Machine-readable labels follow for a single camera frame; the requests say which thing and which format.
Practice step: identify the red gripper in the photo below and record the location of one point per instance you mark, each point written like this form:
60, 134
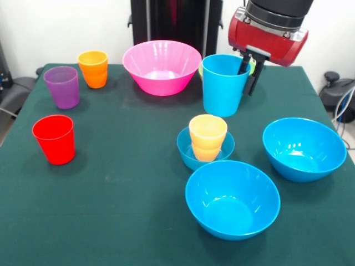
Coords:
266, 44

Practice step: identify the green bowl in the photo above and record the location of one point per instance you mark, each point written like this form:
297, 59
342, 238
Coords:
251, 67

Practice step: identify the blue cup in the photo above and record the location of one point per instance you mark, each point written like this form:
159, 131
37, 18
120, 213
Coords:
222, 91

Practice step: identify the yellow cup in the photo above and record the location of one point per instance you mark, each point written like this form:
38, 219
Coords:
206, 135

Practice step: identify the small blue bowl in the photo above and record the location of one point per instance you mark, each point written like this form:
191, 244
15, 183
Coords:
184, 155

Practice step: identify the black chair base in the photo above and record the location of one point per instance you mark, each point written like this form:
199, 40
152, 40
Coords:
332, 94

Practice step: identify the pink bowl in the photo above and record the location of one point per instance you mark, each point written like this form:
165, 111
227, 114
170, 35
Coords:
161, 63

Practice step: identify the large blue bowl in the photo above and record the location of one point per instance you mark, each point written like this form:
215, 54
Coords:
233, 210
305, 155

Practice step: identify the orange cup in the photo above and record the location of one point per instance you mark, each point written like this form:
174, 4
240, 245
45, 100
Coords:
94, 72

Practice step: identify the purple cup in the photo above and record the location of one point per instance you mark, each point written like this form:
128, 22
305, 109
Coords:
62, 91

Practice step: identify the dark green tablecloth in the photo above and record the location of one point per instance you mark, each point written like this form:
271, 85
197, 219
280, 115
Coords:
111, 207

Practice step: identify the red cup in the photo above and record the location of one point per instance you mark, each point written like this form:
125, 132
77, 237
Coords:
55, 144

